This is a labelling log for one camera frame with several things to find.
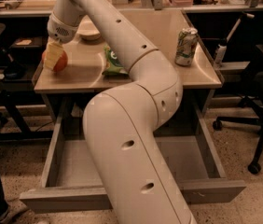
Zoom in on grey open drawer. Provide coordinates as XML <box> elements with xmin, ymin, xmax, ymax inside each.
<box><xmin>20</xmin><ymin>98</ymin><xmax>245</xmax><ymax>213</ymax></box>

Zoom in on green white soda can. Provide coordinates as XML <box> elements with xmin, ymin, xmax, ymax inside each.
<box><xmin>174</xmin><ymin>27</ymin><xmax>198</xmax><ymax>66</ymax></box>

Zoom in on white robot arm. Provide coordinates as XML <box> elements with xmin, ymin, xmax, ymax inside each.
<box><xmin>45</xmin><ymin>0</ymin><xmax>197</xmax><ymax>224</ymax></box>

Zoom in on green snack bag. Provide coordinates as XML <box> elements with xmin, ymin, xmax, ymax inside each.
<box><xmin>103</xmin><ymin>45</ymin><xmax>127</xmax><ymax>76</ymax></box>

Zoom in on black round device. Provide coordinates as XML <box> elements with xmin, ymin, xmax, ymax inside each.
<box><xmin>2</xmin><ymin>49</ymin><xmax>26</xmax><ymax>79</ymax></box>

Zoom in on black box on shelf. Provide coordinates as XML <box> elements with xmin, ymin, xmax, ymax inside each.
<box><xmin>9</xmin><ymin>36</ymin><xmax>47</xmax><ymax>50</ymax></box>

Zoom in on white bowl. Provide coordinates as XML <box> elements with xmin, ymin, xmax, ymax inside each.
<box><xmin>77</xmin><ymin>16</ymin><xmax>101</xmax><ymax>41</ymax></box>

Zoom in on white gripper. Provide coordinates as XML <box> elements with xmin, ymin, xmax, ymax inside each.
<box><xmin>43</xmin><ymin>13</ymin><xmax>79</xmax><ymax>70</ymax></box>

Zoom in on red apple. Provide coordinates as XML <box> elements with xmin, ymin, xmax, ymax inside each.
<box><xmin>42</xmin><ymin>51</ymin><xmax>68</xmax><ymax>72</ymax></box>

